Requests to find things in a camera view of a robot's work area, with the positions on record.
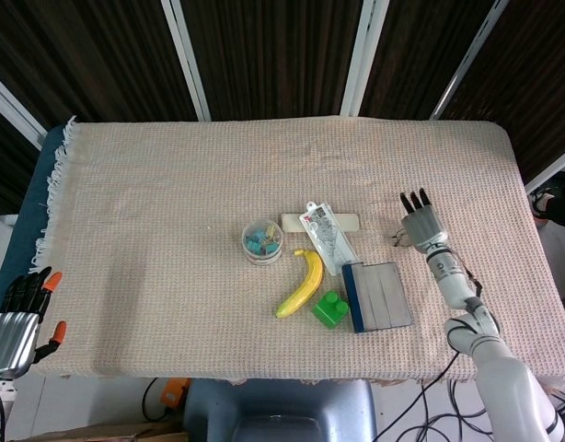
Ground orange device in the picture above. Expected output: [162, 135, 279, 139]
[161, 378, 191, 410]

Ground ruler set in clear pack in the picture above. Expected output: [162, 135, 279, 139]
[299, 201, 361, 277]

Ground white partition post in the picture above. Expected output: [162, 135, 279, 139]
[430, 0, 512, 121]
[524, 142, 565, 194]
[161, 0, 213, 122]
[340, 0, 395, 117]
[0, 68, 49, 151]

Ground dark brown curtain panel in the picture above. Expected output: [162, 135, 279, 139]
[441, 0, 565, 183]
[0, 0, 199, 130]
[359, 0, 495, 120]
[0, 103, 43, 216]
[180, 0, 364, 122]

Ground white and red sneaker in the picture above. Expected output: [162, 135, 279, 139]
[530, 187, 556, 221]

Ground green toy building block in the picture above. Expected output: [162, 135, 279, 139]
[311, 290, 350, 330]

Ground yellow banana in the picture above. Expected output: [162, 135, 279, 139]
[275, 248, 325, 320]

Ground clear jar of binder clips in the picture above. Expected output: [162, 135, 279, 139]
[241, 218, 284, 266]

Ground black cable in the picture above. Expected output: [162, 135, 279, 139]
[142, 378, 173, 423]
[374, 352, 461, 441]
[420, 379, 500, 436]

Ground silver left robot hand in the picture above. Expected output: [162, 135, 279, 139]
[0, 265, 68, 381]

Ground brown cardboard box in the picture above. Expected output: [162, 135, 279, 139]
[15, 417, 190, 442]

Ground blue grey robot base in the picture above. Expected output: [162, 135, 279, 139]
[183, 378, 378, 442]

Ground beige waffle tablecloth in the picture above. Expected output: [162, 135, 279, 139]
[29, 114, 565, 387]

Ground beige flat stick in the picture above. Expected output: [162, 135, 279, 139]
[281, 212, 361, 235]

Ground eyeglasses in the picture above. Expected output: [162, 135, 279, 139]
[391, 227, 415, 248]

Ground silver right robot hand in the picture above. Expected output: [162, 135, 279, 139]
[399, 187, 450, 254]

